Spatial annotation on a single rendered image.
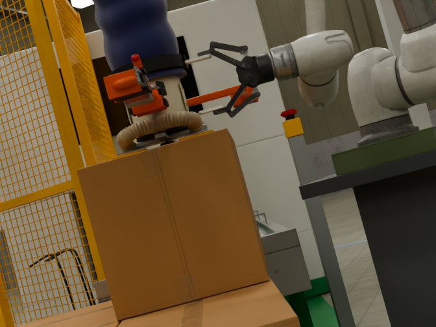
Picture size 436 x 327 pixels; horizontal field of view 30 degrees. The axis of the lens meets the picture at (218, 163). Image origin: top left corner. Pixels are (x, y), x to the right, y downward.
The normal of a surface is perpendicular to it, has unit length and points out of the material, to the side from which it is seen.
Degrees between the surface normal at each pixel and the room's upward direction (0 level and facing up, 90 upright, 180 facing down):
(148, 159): 90
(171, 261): 90
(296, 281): 90
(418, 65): 99
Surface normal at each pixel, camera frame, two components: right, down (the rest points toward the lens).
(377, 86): -0.51, 0.08
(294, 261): 0.01, -0.04
